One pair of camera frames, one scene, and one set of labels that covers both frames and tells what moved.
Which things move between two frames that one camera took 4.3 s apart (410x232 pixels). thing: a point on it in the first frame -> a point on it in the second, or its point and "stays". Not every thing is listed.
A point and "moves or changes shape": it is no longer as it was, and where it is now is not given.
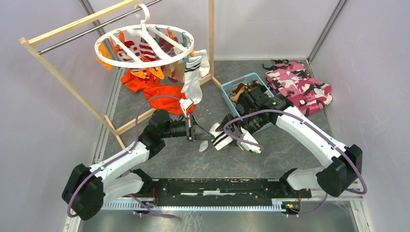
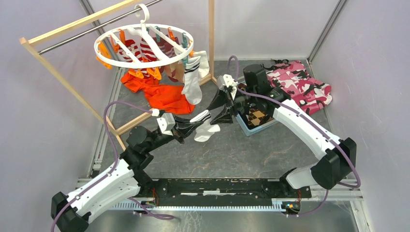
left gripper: (196, 132) -> (188, 127)
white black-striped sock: (221, 139) moves or changes shape
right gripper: (221, 128) -> (225, 117)
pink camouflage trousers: (291, 79) stays
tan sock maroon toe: (175, 72) stays
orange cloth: (151, 85) stays
